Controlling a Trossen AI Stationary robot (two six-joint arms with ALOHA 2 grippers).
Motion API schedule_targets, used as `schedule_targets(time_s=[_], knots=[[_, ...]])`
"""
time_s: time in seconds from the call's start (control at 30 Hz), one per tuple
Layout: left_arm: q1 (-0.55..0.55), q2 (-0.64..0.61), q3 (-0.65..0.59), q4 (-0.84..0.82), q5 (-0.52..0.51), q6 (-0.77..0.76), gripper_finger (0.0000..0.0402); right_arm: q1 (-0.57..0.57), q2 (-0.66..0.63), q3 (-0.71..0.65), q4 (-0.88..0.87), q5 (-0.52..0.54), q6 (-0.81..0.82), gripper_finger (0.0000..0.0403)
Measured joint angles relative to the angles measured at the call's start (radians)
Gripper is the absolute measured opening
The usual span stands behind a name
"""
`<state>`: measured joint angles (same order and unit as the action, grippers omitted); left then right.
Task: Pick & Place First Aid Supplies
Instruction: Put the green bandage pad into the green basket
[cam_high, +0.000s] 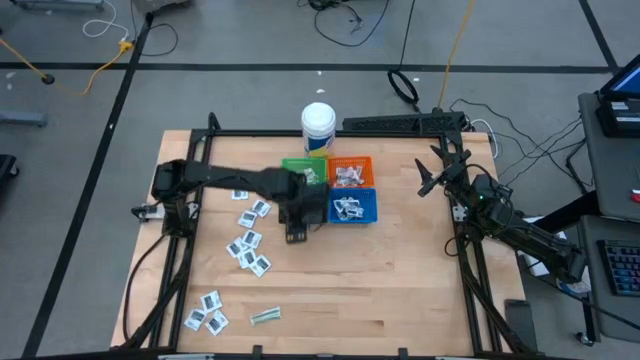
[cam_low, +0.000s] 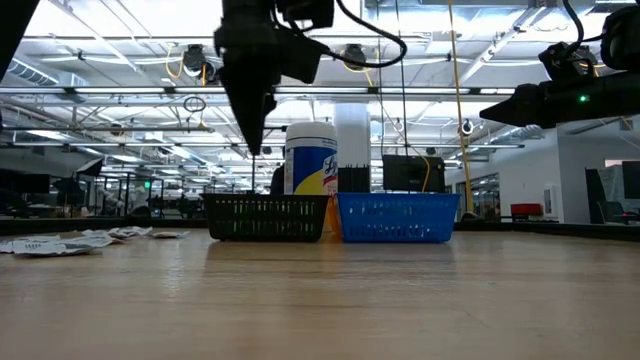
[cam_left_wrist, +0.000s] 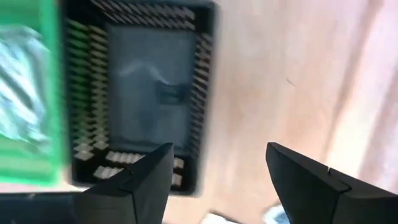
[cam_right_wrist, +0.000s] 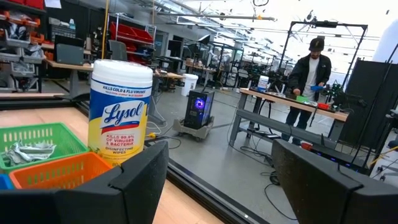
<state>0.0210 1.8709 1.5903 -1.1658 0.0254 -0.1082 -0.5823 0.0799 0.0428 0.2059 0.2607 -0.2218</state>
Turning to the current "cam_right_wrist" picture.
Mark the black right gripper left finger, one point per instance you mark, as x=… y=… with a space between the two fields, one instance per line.
x=93 y=207

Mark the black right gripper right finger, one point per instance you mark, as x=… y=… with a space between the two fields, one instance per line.
x=326 y=199

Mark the black background robot arm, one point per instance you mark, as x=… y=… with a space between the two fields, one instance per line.
x=345 y=98
x=276 y=81

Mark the orange plastic basket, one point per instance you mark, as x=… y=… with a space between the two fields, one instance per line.
x=62 y=174

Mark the red floor object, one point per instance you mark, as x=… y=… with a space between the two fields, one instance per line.
x=306 y=146

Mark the green plastic basket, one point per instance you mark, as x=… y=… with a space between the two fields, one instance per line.
x=76 y=146

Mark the black power strip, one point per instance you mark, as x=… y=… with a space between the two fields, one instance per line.
x=272 y=136

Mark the blue plastic basket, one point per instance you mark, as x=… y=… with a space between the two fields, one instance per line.
x=5 y=183

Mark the small red basket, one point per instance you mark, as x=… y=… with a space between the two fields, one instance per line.
x=323 y=106

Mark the small green basket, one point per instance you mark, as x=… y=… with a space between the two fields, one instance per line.
x=302 y=99

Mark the small blue basket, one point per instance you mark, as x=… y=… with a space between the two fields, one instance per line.
x=316 y=88

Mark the disinfecting wipes canister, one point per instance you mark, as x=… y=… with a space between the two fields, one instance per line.
x=119 y=93

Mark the black partition panel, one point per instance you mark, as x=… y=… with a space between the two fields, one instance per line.
x=367 y=84

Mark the grey dolly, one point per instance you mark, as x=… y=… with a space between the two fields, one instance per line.
x=194 y=133

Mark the person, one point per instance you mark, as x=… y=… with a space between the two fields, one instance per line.
x=311 y=74

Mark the small white canister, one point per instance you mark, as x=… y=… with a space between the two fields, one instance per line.
x=263 y=83

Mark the wooden desk grey leg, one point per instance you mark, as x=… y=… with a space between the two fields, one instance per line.
x=73 y=66

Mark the white trash bin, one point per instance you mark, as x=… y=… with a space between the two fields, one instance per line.
x=189 y=84

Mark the black equipment case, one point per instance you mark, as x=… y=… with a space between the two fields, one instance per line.
x=68 y=51

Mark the grey office chair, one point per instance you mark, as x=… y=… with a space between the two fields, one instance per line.
x=117 y=50

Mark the parts shelving unit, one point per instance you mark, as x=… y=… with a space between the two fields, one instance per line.
x=18 y=46

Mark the red shelf bins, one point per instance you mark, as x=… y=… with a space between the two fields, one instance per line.
x=133 y=34

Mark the wooden workbench grey frame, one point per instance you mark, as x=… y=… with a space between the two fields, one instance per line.
x=280 y=126

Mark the black station frame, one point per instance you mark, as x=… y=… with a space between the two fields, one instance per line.
x=326 y=24

